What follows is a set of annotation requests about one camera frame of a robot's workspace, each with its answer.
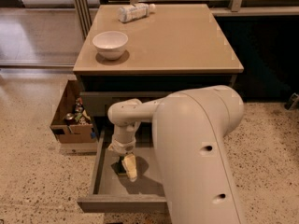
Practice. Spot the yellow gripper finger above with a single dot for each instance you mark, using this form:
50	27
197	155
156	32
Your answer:
129	164

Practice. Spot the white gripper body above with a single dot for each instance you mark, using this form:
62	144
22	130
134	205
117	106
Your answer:
122	147

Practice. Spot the green yellow sponge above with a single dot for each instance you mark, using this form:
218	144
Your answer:
118	168

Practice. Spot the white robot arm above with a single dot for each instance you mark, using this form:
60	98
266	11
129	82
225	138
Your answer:
187	133

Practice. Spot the open grey middle drawer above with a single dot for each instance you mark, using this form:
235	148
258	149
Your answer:
113	193

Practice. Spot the closed grey top drawer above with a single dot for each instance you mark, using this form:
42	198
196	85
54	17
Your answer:
97	103

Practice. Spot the grey drawer cabinet beige top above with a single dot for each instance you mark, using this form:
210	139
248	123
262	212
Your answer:
179	47

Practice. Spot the cardboard box with items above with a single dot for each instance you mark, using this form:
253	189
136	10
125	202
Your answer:
71	102

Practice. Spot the metal can in box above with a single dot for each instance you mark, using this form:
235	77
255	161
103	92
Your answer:
70	119

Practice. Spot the white ceramic bowl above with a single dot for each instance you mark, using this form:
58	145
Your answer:
110	44

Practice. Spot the white plastic bottle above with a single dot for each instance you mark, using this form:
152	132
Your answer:
135	12

